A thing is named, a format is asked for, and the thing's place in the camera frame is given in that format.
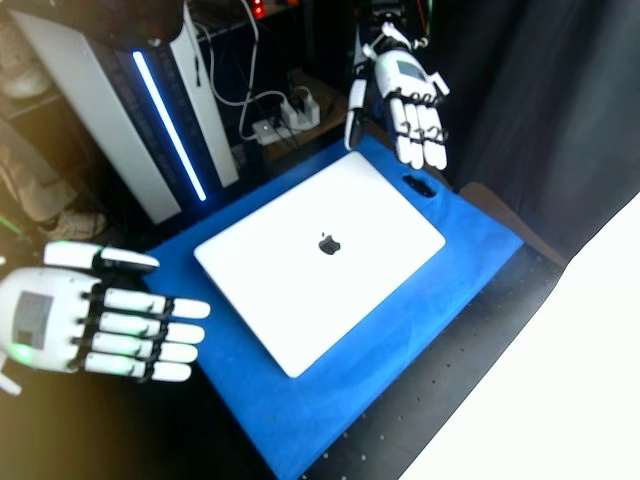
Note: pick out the brown board panel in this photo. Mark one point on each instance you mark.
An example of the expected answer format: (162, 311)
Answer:
(520, 225)

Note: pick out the silver laptop with apple logo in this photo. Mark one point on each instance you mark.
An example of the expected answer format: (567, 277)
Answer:
(310, 300)

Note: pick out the beige sneaker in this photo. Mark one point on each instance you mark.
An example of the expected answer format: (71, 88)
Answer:
(22, 70)
(75, 225)

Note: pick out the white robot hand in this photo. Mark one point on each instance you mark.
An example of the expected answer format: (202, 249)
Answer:
(405, 75)
(55, 310)

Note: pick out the white computer tower blue light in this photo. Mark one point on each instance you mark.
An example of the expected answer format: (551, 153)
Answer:
(90, 100)

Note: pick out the black curtain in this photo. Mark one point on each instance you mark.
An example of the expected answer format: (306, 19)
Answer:
(540, 100)

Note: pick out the white power adapter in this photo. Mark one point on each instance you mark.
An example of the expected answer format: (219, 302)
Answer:
(267, 131)

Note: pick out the white power strip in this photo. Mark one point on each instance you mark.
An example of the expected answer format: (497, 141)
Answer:
(300, 112)

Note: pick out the blue foam mat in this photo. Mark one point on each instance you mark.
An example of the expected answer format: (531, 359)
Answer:
(400, 325)

